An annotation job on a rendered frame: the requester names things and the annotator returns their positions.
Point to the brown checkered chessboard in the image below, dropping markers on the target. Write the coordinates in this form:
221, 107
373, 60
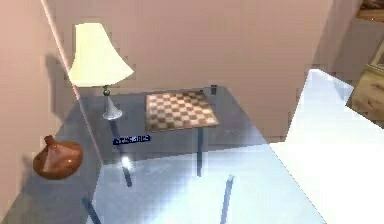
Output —
178, 110

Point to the glass top table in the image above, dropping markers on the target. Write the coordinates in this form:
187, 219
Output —
186, 180

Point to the cream shade table lamp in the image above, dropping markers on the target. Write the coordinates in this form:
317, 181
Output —
96, 56

